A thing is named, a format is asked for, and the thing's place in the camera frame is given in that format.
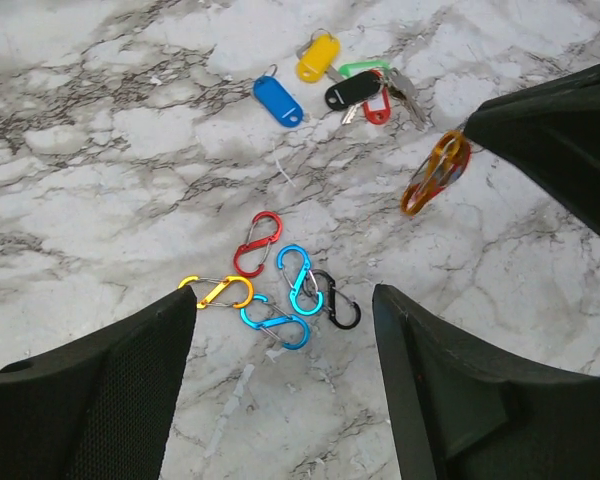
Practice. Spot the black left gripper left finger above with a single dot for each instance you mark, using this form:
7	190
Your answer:
101	406

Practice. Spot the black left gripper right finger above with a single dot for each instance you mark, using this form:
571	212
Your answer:
462	408

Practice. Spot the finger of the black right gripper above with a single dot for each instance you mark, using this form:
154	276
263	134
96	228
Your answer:
551	132

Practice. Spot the orange S carabiner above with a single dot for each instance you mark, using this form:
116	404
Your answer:
414	198

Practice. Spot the blue key tag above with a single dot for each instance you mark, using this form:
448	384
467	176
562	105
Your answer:
276	99

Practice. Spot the black S carabiner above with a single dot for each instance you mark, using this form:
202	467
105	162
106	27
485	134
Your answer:
321	281

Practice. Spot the small red key tag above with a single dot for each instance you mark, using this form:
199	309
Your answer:
377	109

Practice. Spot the red S carabiner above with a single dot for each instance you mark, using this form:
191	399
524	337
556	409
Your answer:
250	245

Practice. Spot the light blue S carabiner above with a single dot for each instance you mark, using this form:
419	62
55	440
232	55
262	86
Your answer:
297	284

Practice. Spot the green key tag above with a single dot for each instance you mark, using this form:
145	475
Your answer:
351	69

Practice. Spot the yellow key tag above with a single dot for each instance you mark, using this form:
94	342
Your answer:
316	56

